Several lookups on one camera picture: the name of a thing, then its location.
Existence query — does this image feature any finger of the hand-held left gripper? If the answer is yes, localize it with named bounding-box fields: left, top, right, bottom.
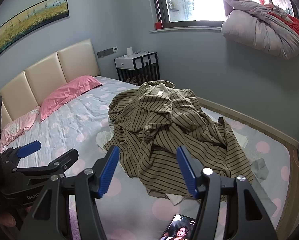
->
left=12, top=149, right=79, bottom=178
left=0, top=140, right=42, bottom=167

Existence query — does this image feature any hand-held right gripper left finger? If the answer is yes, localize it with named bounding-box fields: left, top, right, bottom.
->
left=18, top=145, right=120, bottom=240

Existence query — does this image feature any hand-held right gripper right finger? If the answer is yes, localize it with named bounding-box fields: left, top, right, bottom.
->
left=176, top=145, right=277, bottom=240

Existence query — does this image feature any olive striped shirt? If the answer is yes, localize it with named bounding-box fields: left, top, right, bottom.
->
left=107, top=80, right=254, bottom=203

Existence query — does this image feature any person's left hand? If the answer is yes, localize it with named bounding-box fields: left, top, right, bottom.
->
left=0, top=212, right=16, bottom=227

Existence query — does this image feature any light pink printed pillow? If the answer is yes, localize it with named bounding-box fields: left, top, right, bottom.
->
left=0, top=106, right=41, bottom=153

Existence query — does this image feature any smartphone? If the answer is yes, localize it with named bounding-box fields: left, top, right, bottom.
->
left=159, top=214, right=197, bottom=240

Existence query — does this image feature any grey sock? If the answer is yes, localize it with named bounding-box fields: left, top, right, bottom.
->
left=252, top=159, right=269, bottom=180

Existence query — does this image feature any beige padded headboard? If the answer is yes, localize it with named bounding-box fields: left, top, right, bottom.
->
left=0, top=39, right=101, bottom=135

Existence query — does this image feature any white black nightstand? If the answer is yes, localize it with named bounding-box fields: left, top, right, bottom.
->
left=114, top=52, right=161, bottom=87

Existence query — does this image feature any bundled grey dotted duvet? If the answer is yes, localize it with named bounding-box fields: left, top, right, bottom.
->
left=221, top=0, right=299, bottom=60

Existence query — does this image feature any window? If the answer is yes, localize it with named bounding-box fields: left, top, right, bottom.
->
left=149, top=0, right=240, bottom=29

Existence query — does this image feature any red cloth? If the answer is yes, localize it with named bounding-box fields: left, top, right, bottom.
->
left=264, top=4, right=299, bottom=46

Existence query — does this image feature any wooden bed frame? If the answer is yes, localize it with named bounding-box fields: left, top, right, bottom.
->
left=201, top=97, right=299, bottom=230

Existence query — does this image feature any grey wall switch panel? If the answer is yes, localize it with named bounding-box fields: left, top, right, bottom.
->
left=97, top=48, right=113, bottom=58

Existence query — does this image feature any landscape wall painting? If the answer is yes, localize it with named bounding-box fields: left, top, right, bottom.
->
left=0, top=0, right=70, bottom=64

